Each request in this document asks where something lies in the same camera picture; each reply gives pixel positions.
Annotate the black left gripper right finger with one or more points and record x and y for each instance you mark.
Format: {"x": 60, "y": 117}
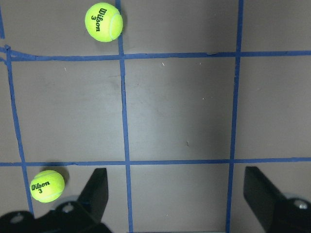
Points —
{"x": 267, "y": 202}

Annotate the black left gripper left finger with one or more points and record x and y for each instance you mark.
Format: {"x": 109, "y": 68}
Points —
{"x": 94, "y": 196}

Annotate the yellow tennis ball far right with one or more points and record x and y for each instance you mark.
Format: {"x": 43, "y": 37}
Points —
{"x": 47, "y": 186}

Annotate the yellow tennis ball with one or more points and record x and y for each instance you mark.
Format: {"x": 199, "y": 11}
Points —
{"x": 47, "y": 186}
{"x": 103, "y": 22}

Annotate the yellow tennis ball near right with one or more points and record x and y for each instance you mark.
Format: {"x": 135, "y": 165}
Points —
{"x": 103, "y": 22}

